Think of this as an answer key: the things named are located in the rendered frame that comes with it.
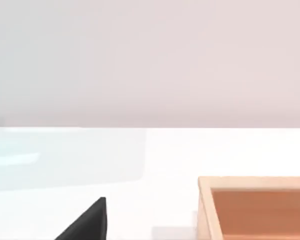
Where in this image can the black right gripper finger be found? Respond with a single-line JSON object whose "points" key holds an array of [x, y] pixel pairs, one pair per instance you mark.
{"points": [[92, 222]]}

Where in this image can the shallow salmon-coloured box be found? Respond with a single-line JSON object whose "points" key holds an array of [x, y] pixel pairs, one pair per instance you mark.
{"points": [[255, 212]]}

